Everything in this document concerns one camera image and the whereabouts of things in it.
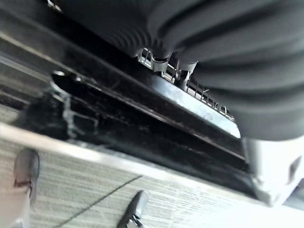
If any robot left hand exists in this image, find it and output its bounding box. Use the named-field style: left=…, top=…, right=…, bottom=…
left=46, top=0, right=304, bottom=207

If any black dishwasher door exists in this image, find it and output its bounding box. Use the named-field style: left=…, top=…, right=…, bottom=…
left=0, top=0, right=271, bottom=207

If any silver robot leg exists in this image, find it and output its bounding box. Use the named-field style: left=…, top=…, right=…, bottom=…
left=0, top=182, right=33, bottom=228

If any wire dish rack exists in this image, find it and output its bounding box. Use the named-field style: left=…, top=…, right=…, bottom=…
left=137, top=46, right=238, bottom=122

